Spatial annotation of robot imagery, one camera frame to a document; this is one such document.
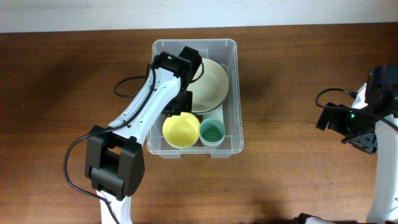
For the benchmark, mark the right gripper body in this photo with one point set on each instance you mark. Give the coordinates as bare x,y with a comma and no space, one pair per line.
356,126

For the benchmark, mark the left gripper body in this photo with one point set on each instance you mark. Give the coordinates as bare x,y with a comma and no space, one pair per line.
183,102

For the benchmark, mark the yellow small bowl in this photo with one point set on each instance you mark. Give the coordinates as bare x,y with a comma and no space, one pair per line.
181,131

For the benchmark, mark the green plastic cup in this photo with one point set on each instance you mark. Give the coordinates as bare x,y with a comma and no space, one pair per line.
212,130

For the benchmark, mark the grey plastic cup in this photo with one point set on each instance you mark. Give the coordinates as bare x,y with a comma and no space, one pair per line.
213,147

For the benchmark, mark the cream plastic cup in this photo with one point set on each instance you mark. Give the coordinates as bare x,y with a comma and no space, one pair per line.
211,143

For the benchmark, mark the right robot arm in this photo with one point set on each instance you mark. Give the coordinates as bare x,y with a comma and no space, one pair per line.
378,99

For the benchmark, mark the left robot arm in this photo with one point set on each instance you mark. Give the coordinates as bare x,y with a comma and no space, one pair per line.
114,156

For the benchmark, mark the white label in bin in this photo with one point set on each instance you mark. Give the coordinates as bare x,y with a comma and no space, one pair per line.
218,114

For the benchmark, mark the clear plastic storage bin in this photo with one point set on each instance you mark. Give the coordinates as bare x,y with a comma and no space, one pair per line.
225,53

